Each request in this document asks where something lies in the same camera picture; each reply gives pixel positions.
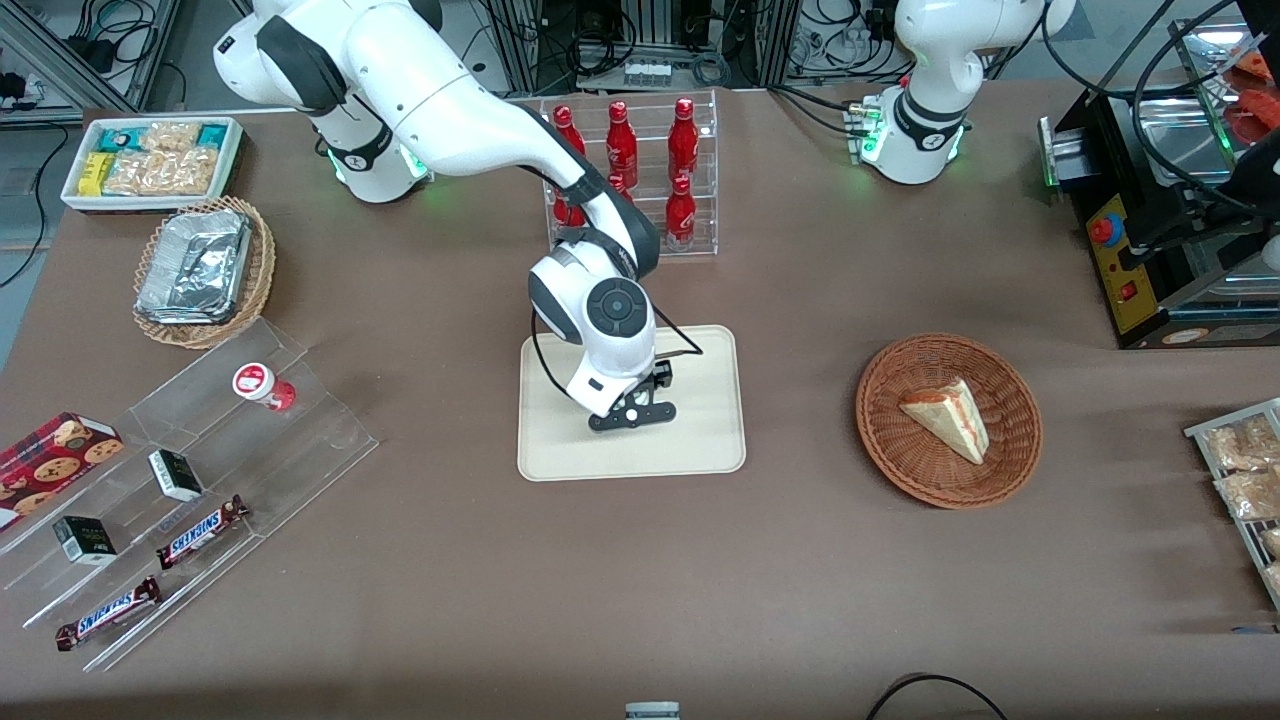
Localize red cookie box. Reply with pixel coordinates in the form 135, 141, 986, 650
0, 412, 125, 532

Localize red food packet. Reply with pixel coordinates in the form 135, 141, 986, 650
1226, 88, 1280, 147

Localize small black box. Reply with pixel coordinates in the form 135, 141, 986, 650
52, 516, 118, 567
148, 450, 205, 503

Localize rice cracker bag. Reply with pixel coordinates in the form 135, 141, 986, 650
104, 148, 220, 197

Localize wrapped triangle sandwich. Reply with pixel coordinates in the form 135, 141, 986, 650
898, 377, 991, 466

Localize white snack bin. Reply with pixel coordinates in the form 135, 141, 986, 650
61, 117, 245, 214

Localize clear acrylic tiered shelf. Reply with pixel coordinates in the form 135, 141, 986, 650
0, 318, 380, 674

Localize red lid yogurt cup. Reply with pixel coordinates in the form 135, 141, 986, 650
233, 362, 297, 412

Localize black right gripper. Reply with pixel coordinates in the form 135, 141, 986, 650
587, 359, 678, 434

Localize clear acrylic bottle rack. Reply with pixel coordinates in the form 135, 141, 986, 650
538, 90, 719, 263

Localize silver foil tray stack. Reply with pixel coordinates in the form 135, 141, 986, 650
137, 210, 252, 324

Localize clear snack bag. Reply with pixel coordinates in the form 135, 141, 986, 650
1203, 414, 1280, 472
1214, 468, 1280, 522

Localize light wicker basket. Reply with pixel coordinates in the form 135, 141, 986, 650
132, 196, 277, 350

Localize black sealing machine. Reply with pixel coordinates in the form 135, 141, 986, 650
1038, 80, 1280, 351

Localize Snickers bar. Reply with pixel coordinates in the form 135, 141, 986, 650
156, 495, 250, 571
55, 576, 163, 652

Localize tray of snack bags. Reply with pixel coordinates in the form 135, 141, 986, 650
1184, 398, 1280, 612

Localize brown wicker basket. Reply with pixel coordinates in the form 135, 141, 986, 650
855, 333, 1044, 511

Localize beige serving tray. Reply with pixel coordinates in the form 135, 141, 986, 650
517, 325, 748, 483

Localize black cable loop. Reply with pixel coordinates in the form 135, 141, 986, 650
865, 674, 1011, 720

